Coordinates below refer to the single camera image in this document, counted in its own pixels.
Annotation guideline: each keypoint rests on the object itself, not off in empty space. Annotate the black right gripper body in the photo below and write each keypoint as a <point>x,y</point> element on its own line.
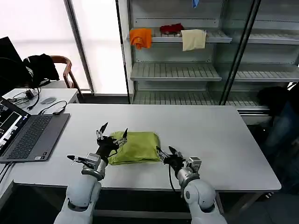
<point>175,161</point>

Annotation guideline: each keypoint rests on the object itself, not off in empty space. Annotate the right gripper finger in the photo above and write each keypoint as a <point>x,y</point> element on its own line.
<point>177,153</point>
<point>162,156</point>

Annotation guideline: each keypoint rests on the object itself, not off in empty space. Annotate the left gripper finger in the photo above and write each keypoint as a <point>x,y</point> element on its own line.
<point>101,133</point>
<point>121,140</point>

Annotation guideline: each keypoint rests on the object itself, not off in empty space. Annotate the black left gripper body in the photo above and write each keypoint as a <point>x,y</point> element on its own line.
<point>106,145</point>

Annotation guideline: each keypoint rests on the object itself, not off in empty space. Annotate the green shirt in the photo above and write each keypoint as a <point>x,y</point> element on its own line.
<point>140,147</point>

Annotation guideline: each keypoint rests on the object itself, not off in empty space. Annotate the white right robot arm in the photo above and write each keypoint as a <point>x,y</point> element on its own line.
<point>201,193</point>

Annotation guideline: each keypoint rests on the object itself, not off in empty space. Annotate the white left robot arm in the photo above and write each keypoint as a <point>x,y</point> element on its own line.
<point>81,191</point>

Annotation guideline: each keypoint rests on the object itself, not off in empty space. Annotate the small white desk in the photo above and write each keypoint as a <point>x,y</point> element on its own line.
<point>63,94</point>

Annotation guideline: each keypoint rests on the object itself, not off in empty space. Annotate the grey computer mouse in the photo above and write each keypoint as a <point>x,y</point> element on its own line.
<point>47,100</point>

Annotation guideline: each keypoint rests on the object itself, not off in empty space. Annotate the grey open laptop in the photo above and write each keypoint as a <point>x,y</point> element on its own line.
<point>32,135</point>

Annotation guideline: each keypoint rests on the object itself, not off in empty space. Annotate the brown wooden chair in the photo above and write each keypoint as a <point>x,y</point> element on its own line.
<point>67,70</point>

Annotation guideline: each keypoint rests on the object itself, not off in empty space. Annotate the grey shelf rack with clothes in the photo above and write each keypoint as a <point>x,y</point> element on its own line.
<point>175,70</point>

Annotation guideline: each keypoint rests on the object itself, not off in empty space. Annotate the black jacket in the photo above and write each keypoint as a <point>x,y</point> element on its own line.
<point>44,67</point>

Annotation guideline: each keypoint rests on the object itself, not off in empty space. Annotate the person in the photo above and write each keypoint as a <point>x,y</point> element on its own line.
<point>285,130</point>

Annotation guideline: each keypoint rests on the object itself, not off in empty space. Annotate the black bag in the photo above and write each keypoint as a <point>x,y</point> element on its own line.
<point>271,95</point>

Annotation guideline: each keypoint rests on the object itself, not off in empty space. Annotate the empty grey shelf rack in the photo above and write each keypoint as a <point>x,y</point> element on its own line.
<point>268,70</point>

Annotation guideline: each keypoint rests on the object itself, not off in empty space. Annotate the black monitor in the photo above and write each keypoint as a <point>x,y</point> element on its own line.
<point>8,49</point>

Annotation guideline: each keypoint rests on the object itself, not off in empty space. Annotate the grey window frame post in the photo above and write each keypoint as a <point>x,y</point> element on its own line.
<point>79,46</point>

